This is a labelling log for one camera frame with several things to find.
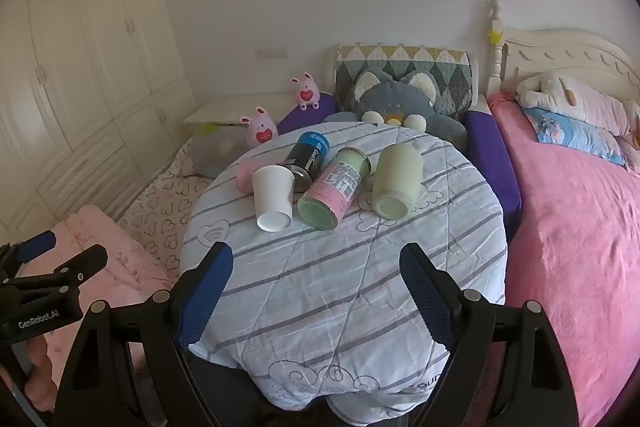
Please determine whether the pink bed blanket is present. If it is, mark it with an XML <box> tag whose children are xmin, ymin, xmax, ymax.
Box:
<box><xmin>487</xmin><ymin>92</ymin><xmax>640</xmax><ymax>427</ymax></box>

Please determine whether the white paper cup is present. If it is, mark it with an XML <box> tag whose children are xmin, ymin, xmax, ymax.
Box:
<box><xmin>251</xmin><ymin>165</ymin><xmax>296</xmax><ymax>233</ymax></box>

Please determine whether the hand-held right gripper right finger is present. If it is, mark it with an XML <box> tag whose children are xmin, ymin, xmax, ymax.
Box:
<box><xmin>399</xmin><ymin>242</ymin><xmax>581</xmax><ymax>427</ymax></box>

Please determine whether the pink and green cup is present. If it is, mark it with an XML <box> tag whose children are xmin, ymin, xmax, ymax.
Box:
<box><xmin>297</xmin><ymin>147</ymin><xmax>372</xmax><ymax>230</ymax></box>

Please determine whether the pink bunny plush toy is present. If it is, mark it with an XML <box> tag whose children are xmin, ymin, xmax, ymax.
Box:
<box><xmin>239</xmin><ymin>107</ymin><xmax>279</xmax><ymax>148</ymax></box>
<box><xmin>291</xmin><ymin>72</ymin><xmax>322</xmax><ymax>110</ymax></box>

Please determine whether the white storage box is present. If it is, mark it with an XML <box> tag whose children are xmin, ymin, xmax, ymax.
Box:
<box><xmin>183</xmin><ymin>93</ymin><xmax>301</xmax><ymax>132</ymax></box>

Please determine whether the heart print sheet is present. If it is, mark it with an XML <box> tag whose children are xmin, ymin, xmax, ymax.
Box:
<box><xmin>117</xmin><ymin>137</ymin><xmax>216</xmax><ymax>280</ymax></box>

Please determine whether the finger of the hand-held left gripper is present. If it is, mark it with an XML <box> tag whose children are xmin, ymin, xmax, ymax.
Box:
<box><xmin>0</xmin><ymin>244</ymin><xmax>109</xmax><ymax>308</ymax></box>
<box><xmin>0</xmin><ymin>230</ymin><xmax>57</xmax><ymax>280</ymax></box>

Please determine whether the purple bed bumper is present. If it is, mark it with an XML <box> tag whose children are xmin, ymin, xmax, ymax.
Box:
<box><xmin>276</xmin><ymin>92</ymin><xmax>523</xmax><ymax>240</ymax></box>

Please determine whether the striped white quilt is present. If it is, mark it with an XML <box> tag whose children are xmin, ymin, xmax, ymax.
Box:
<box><xmin>180</xmin><ymin>122</ymin><xmax>506</xmax><ymax>413</ymax></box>

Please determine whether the light green cup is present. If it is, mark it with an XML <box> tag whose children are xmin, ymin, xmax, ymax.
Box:
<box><xmin>371</xmin><ymin>143</ymin><xmax>423</xmax><ymax>220</ymax></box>

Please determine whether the cream wardrobe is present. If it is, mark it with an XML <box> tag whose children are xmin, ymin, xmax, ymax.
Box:
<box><xmin>0</xmin><ymin>0</ymin><xmax>198</xmax><ymax>233</ymax></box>

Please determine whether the small pink cup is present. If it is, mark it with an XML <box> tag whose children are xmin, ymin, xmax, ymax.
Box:
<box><xmin>235</xmin><ymin>159</ymin><xmax>266</xmax><ymax>192</ymax></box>

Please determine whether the grey star pillow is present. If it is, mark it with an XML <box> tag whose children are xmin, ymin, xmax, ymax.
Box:
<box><xmin>190</xmin><ymin>124</ymin><xmax>256</xmax><ymax>178</ymax></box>

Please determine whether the blue printed pillow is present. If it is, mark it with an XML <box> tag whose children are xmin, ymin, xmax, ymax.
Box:
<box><xmin>522</xmin><ymin>107</ymin><xmax>628</xmax><ymax>166</ymax></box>

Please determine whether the light pink fleece blanket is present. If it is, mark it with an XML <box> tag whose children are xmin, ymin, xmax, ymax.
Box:
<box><xmin>0</xmin><ymin>205</ymin><xmax>176</xmax><ymax>408</ymax></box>

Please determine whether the grey cat plush toy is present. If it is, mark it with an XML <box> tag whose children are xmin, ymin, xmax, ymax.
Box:
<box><xmin>322</xmin><ymin>69</ymin><xmax>468</xmax><ymax>152</ymax></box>

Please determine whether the cream bed headboard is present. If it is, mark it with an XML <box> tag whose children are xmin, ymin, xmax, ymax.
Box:
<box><xmin>487</xmin><ymin>0</ymin><xmax>640</xmax><ymax>102</ymax></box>

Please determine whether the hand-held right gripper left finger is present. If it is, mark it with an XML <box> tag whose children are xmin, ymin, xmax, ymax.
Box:
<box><xmin>52</xmin><ymin>241</ymin><xmax>236</xmax><ymax>427</ymax></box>

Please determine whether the white and pink plush toy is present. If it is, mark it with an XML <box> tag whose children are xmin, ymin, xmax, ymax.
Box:
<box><xmin>515</xmin><ymin>72</ymin><xmax>640</xmax><ymax>138</ymax></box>

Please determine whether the black and blue can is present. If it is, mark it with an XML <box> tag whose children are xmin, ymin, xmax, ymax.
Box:
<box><xmin>281</xmin><ymin>131</ymin><xmax>331</xmax><ymax>192</ymax></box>

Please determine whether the diamond pattern quilted cushion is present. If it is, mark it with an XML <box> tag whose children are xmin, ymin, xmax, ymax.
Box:
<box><xmin>334</xmin><ymin>44</ymin><xmax>473</xmax><ymax>118</ymax></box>

